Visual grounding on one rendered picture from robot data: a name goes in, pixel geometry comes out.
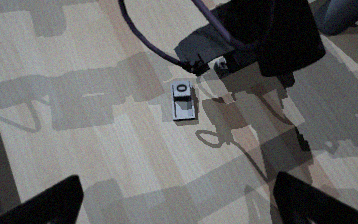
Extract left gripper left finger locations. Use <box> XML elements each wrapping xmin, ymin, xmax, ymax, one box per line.
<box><xmin>0</xmin><ymin>175</ymin><xmax>84</xmax><ymax>224</ymax></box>

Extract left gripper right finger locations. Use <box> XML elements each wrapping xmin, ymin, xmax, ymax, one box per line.
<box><xmin>273</xmin><ymin>171</ymin><xmax>358</xmax><ymax>224</ymax></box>

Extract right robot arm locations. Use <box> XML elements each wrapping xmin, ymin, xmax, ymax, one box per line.
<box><xmin>231</xmin><ymin>0</ymin><xmax>326</xmax><ymax>77</ymax></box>

